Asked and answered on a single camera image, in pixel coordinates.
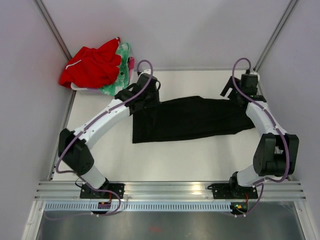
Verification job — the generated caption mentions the aluminium mounting rail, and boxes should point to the aluminium mounting rail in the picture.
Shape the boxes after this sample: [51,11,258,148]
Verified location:
[34,181,306,202]

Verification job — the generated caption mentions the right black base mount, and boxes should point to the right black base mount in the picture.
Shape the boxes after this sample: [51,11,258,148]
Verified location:
[207,171,258,200]

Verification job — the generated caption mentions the black trousers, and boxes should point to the black trousers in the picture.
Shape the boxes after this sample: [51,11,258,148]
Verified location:
[132,96,255,144]

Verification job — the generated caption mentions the white laundry basket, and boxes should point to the white laundry basket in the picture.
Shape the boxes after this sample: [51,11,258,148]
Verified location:
[70,56,136,96]

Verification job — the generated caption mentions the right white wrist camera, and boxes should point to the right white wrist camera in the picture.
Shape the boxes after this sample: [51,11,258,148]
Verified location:
[248,71,260,81]

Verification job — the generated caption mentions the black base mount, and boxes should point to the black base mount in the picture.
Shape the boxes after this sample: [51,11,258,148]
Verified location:
[207,171,258,200]
[76,179,125,200]

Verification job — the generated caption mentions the green white patterned garment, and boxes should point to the green white patterned garment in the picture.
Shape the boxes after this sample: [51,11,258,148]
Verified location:
[99,42,135,96]

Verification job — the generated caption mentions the red garment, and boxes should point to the red garment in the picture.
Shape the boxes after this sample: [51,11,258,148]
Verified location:
[58,37,122,89]

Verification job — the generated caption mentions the pink white garment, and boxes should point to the pink white garment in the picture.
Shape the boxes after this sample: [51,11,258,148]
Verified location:
[127,56,135,78]

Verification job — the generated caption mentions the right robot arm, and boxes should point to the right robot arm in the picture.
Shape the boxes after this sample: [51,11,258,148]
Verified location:
[221,73,300,199]

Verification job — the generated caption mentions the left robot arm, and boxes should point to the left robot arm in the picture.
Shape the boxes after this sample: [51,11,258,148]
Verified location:
[58,73,161,199]

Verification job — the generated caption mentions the white slotted cable duct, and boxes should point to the white slotted cable duct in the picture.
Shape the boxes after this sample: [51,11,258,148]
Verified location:
[44,201,232,212]

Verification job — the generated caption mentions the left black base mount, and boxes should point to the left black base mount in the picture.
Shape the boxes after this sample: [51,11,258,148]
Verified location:
[76,179,125,200]

